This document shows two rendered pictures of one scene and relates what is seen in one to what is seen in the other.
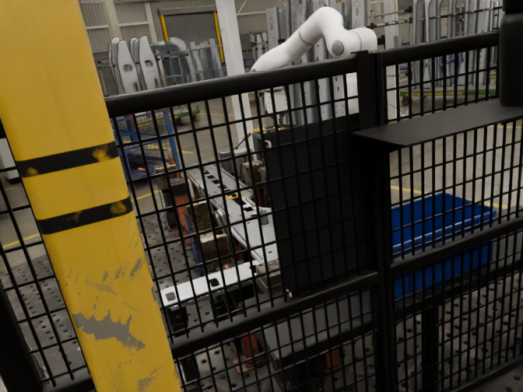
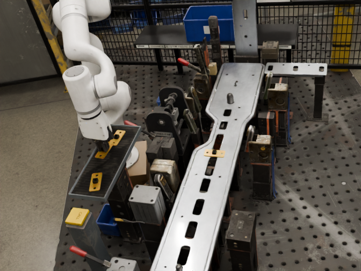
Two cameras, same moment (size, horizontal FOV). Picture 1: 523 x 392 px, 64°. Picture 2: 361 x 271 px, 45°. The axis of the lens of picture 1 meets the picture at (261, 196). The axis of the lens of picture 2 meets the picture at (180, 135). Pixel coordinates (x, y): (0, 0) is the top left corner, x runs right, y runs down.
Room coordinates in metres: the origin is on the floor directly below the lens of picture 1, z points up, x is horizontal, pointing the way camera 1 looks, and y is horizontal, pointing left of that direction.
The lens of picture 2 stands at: (2.69, 0.89, 2.23)
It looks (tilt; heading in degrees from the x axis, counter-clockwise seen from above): 41 degrees down; 223
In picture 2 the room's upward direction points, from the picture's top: 12 degrees counter-clockwise
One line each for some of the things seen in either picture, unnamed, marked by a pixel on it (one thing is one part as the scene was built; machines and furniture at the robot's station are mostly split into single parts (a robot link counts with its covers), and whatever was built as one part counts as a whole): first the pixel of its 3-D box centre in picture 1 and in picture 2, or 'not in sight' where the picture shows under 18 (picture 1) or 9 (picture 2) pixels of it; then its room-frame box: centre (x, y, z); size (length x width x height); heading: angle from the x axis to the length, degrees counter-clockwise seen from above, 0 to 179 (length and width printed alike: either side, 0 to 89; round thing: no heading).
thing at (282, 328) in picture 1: (424, 268); (214, 36); (0.89, -0.37, 1.02); 0.90 x 0.22 x 0.03; 109
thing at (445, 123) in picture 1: (465, 93); not in sight; (0.67, -0.35, 1.46); 0.36 x 0.15 x 0.18; 109
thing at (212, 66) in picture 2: not in sight; (216, 94); (1.20, -0.18, 0.88); 0.04 x 0.04 x 0.36; 19
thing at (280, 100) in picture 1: (275, 100); (94, 122); (2.00, -0.13, 1.33); 0.10 x 0.07 x 0.11; 105
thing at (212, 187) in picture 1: (231, 197); (215, 157); (1.69, 0.13, 1.00); 1.38 x 0.22 x 0.02; 19
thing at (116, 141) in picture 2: not in sight; (116, 136); (1.90, -0.17, 1.17); 0.08 x 0.04 x 0.01; 15
